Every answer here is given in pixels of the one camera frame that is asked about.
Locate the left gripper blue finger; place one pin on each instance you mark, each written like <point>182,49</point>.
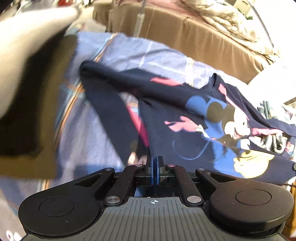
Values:
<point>159,168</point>
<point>153,176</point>

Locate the navy cartoon mouse shirt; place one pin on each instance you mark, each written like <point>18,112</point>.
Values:
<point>214,127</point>

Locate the blue plaid bed sheet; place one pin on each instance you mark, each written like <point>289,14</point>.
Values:
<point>83,146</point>

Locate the olive dark cloth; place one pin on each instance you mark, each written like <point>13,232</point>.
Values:
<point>35,54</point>

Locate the beige crumpled quilt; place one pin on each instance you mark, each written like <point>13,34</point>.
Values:
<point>232,23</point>

